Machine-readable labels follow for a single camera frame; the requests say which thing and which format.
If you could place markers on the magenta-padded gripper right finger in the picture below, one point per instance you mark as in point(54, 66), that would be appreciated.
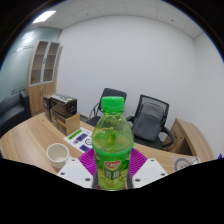
point(151, 170)

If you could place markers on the grey backpack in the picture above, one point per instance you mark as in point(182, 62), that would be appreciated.
point(148, 121)

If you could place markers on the wooden glass-door cabinet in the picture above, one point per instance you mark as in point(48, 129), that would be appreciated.
point(40, 93)

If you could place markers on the white printed leaflet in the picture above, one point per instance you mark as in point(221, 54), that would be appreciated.
point(78, 138)

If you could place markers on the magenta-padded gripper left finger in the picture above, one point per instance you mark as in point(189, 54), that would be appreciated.
point(75, 171)

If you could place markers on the black mesh armrest chair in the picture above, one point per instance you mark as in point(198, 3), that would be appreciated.
point(166, 133)

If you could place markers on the wooden side desk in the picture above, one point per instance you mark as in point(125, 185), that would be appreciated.
point(191, 136)

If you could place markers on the black sofa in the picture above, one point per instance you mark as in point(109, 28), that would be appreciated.
point(11, 113)

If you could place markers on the ceiling light panel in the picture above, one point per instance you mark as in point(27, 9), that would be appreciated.
point(44, 16)

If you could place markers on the black office chair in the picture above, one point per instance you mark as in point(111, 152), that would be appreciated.
point(111, 93)

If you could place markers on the green drink bottle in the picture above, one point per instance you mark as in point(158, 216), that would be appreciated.
point(112, 150)

